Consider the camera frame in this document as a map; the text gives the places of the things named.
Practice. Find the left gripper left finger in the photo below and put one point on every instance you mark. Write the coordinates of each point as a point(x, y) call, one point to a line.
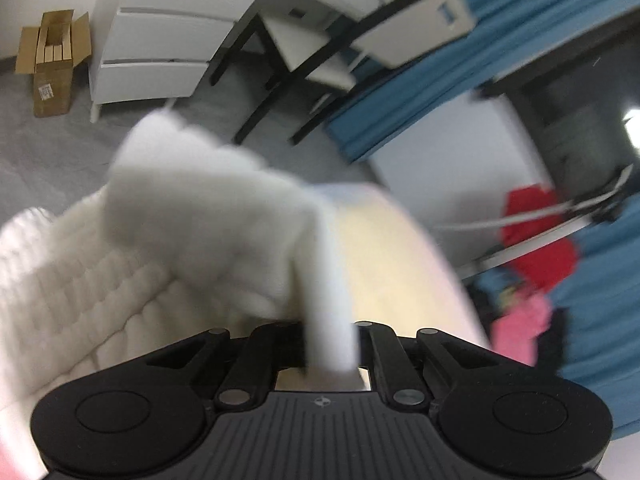
point(144, 415)

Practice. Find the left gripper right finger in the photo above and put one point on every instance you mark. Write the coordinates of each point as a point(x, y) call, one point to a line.
point(457, 409)

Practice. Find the white knit hooded sweater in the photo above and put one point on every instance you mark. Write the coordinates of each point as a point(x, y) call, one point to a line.
point(187, 231)

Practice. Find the black clothes pile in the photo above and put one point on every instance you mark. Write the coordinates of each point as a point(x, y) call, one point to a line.
point(551, 344)

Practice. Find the pink garment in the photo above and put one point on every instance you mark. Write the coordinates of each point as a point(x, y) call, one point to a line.
point(525, 315)

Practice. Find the right blue curtain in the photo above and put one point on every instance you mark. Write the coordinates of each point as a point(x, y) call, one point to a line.
point(594, 276)

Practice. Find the blue curtain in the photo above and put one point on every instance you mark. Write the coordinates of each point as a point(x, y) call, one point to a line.
point(507, 33)
point(594, 276)

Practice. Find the pastel tie-dye bed sheet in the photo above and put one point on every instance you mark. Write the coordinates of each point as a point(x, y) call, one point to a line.
point(400, 259)

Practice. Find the white tripod stand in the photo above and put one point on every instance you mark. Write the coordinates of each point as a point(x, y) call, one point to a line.
point(606, 206)

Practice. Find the dark window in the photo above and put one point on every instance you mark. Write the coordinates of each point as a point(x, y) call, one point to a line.
point(572, 102)

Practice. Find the cardboard box on floor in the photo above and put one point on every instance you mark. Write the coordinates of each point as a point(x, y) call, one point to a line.
point(50, 53)

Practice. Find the black and white chair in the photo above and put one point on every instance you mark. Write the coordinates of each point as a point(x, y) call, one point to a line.
point(363, 56)

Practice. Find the white dressing desk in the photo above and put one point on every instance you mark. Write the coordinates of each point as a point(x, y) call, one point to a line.
point(160, 49)

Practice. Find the left blue curtain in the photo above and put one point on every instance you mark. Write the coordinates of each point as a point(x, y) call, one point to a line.
point(507, 33)

